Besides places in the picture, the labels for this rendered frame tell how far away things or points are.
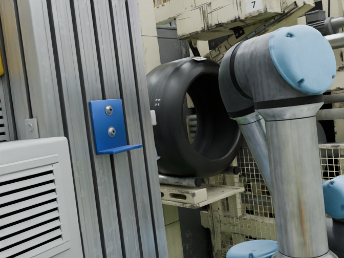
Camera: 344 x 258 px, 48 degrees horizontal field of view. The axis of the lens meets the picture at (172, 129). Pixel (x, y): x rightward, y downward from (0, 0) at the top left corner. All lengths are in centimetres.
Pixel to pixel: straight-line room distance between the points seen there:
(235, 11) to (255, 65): 134
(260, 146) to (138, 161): 25
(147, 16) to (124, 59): 147
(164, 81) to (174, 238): 93
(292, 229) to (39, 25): 52
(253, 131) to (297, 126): 15
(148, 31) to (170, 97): 57
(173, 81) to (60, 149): 123
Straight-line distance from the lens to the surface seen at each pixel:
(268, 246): 84
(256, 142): 81
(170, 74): 175
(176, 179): 187
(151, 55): 214
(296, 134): 67
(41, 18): 61
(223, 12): 205
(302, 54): 64
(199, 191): 180
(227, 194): 195
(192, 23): 219
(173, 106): 168
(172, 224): 221
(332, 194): 80
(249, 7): 195
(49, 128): 59
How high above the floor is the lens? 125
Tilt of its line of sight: 3 degrees down
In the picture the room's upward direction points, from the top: 7 degrees counter-clockwise
